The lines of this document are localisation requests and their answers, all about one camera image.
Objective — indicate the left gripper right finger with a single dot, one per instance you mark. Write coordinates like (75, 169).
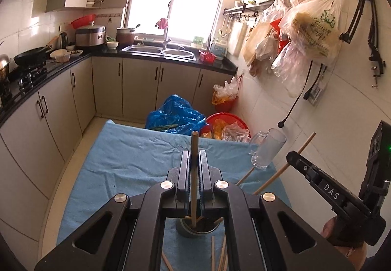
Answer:
(262, 234)

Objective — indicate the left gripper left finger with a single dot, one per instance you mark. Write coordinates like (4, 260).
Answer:
(127, 232)

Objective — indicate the wooden chopstick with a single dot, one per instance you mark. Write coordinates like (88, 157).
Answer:
(284, 168)
(222, 257)
(166, 262)
(194, 181)
(212, 253)
(245, 176)

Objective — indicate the black utensil holder cup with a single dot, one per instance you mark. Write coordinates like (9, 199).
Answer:
(203, 227)

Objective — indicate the blue towel table cover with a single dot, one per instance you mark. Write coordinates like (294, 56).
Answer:
(130, 160)

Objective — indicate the clear glass mug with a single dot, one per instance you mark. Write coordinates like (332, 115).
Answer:
(264, 146)

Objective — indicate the red plastic basin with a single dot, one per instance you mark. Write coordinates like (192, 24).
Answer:
(226, 127)

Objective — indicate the blue plastic bag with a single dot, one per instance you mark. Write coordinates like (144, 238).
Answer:
(175, 116)

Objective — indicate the red trash bin with bags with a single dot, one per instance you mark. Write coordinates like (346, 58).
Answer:
(224, 97)

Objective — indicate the clear plastic bag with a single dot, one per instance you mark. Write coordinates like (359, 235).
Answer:
(291, 68)

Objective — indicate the red small basket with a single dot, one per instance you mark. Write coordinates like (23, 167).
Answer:
(206, 57)

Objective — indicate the steel double sink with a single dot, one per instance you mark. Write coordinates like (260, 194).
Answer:
(177, 54)

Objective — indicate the white printed plastic bag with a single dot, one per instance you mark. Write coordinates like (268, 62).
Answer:
(313, 28)

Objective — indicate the brown cooking pot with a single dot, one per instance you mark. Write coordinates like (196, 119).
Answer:
(125, 36)

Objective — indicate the black wok pan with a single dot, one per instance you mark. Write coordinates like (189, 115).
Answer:
(33, 57)

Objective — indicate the silver rice cooker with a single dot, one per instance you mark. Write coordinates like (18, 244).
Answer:
(90, 35)

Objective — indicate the steel kettle pot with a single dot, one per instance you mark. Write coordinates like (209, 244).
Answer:
(4, 67)

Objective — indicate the red colander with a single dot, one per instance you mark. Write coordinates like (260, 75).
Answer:
(83, 21)

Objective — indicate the black power cable plug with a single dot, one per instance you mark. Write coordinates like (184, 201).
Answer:
(281, 123)

